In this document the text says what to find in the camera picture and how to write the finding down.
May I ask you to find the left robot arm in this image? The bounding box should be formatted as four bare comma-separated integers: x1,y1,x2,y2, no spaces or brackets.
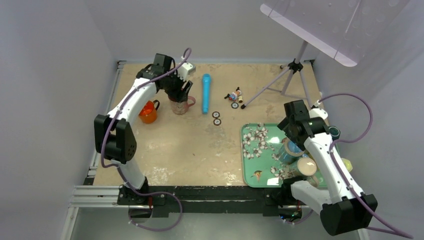
93,48,194,205

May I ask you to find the lower brown round token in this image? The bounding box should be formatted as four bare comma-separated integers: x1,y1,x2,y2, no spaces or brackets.
213,118,222,126

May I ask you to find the blue mug yellow inside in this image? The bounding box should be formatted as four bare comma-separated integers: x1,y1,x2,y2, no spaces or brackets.
277,137,305,165

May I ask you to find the translucent acrylic panel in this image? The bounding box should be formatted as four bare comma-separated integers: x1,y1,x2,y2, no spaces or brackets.
260,0,408,67

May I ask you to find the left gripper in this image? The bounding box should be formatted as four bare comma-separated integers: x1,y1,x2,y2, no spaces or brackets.
161,68,192,103

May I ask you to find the round token near toy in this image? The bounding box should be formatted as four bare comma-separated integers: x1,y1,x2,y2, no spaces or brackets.
231,102,239,109

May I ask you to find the dark green mug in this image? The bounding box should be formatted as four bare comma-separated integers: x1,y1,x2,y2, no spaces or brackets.
328,126,341,141

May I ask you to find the orange mug black handle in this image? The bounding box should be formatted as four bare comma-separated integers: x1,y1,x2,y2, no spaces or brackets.
138,100,160,124

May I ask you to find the cream floral mug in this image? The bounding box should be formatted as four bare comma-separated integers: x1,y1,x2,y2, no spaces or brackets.
289,157,320,187

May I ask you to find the blue cylinder tube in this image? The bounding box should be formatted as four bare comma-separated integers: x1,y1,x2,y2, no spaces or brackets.
202,73,212,115

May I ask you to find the pink mug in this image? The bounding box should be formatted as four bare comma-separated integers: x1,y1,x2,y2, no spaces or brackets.
168,95,196,115

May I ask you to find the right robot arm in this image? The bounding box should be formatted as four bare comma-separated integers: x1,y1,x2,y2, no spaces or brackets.
277,100,378,236

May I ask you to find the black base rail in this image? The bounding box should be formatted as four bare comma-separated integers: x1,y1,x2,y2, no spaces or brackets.
117,185,310,220

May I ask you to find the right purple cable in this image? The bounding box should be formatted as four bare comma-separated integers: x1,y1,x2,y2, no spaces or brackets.
281,93,415,240

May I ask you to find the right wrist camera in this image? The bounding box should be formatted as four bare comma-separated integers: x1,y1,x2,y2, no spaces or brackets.
308,105,328,120

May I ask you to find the small toy figure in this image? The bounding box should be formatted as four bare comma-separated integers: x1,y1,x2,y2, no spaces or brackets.
224,87,243,103

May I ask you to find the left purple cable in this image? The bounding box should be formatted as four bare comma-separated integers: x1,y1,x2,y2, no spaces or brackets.
100,47,193,232

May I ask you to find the purple cable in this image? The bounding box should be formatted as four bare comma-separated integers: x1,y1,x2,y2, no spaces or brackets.
100,47,193,232
281,93,415,240

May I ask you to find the tripod stand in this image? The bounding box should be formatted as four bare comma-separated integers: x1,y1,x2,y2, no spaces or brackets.
240,40,311,110

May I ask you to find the green floral tray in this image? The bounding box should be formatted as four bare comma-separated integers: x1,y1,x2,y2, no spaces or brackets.
240,123,312,188

